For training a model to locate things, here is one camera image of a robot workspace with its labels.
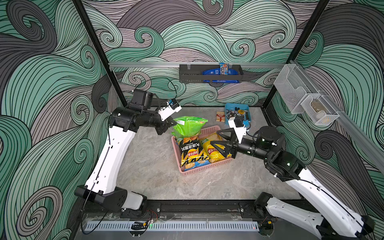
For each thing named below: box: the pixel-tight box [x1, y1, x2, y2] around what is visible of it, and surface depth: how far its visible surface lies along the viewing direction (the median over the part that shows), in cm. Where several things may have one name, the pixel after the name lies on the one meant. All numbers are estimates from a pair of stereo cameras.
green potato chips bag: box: [171, 116, 209, 138], surface depth 64 cm
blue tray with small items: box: [224, 103, 251, 128], surface depth 117 cm
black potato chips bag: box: [178, 136, 211, 168], surface depth 83 cm
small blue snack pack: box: [219, 62, 229, 76], surface depth 92 cm
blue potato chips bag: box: [184, 159, 211, 172], surface depth 85 cm
